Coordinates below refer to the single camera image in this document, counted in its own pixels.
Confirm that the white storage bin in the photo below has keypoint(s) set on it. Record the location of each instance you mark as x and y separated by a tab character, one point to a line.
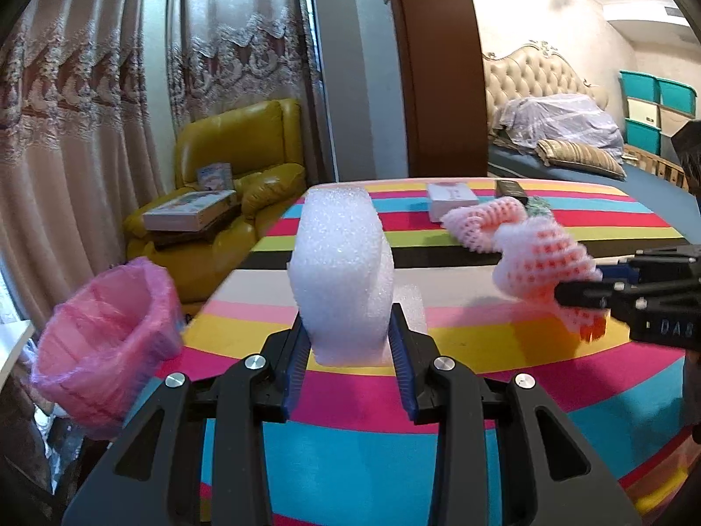
672	120
642	110

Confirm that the small black box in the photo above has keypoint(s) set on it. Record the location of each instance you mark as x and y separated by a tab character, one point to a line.
510	188

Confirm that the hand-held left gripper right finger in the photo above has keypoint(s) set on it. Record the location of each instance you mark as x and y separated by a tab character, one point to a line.
404	372

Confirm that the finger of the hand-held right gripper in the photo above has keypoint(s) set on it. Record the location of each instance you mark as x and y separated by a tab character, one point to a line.
657	268
586	295

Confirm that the brown wooden door panel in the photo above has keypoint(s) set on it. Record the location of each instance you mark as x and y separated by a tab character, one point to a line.
438	66

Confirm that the striped beige pillow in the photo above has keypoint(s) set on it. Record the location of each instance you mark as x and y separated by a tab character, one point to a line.
580	156

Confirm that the beige lace curtain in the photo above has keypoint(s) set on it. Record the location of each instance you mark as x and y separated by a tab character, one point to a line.
241	38
71	120

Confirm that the green patterned packet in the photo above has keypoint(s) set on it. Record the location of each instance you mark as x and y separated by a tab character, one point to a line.
538	208

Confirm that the bed with tufted headboard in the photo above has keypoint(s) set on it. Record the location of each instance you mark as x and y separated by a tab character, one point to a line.
646	197

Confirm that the pink-lined trash bin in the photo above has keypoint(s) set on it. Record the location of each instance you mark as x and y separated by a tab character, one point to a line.
98	339

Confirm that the teal storage bin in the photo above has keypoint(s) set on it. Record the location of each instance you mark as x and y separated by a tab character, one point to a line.
643	134
679	98
639	86

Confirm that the flat white printed box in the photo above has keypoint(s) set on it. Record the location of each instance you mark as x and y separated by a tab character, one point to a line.
186	211

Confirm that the white box with pink print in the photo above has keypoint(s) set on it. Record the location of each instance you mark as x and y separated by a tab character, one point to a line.
450	201

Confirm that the ceiling air vent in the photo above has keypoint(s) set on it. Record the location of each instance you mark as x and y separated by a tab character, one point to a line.
678	15

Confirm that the tufted beige headboard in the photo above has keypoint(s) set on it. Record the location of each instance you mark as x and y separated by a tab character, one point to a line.
536	74

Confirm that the yellow leather armchair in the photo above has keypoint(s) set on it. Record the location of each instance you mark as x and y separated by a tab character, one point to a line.
241	131

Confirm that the pink foam fruit net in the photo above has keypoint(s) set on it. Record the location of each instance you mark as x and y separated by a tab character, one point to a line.
476	224
542	263

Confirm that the plastic-bagged purple duvet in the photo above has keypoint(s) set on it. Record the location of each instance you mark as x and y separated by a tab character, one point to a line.
569	120

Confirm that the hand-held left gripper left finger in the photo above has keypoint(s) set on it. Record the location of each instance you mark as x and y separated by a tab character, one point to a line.
293	372

